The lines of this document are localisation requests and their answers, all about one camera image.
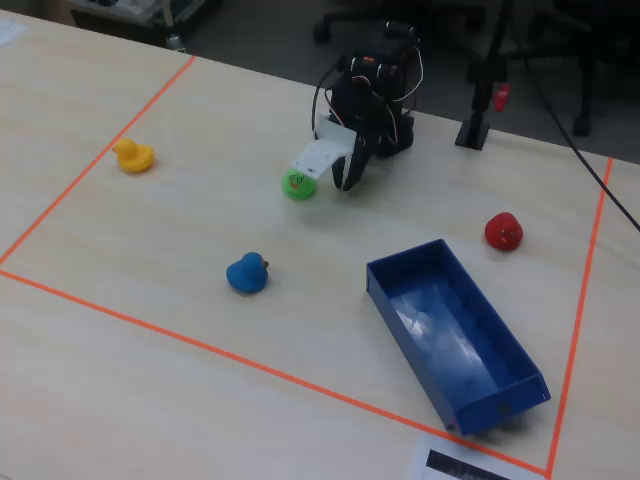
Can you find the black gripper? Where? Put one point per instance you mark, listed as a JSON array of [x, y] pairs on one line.
[[358, 159]]

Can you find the red rubber duck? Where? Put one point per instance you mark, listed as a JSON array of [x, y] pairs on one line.
[[504, 231]]

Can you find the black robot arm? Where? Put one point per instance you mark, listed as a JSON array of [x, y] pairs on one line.
[[395, 85]]

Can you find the green rubber duck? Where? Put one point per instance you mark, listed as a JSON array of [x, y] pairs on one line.
[[298, 186]]

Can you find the blue rubber duck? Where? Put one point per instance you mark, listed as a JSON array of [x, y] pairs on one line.
[[247, 273]]

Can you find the blue plastic box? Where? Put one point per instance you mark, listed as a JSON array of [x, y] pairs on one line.
[[450, 340]]

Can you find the yellow rubber duck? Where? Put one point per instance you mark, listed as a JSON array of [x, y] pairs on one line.
[[133, 156]]

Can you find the black clamp stand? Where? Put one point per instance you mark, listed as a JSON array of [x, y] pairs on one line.
[[475, 120]]

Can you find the black office chair base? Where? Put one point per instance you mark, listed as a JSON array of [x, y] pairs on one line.
[[332, 25]]

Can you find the red clamp knob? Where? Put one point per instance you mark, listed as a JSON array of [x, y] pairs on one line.
[[501, 97]]

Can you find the small silver caster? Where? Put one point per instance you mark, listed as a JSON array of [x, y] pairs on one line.
[[175, 42]]

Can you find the orange tape strip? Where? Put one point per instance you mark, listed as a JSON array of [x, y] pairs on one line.
[[250, 364], [580, 310], [100, 155]]

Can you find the black office chair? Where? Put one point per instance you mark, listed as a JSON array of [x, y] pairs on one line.
[[585, 45]]

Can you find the white paper label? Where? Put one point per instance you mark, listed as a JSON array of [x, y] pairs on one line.
[[460, 462]]

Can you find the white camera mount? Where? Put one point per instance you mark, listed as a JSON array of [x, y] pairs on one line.
[[320, 152]]

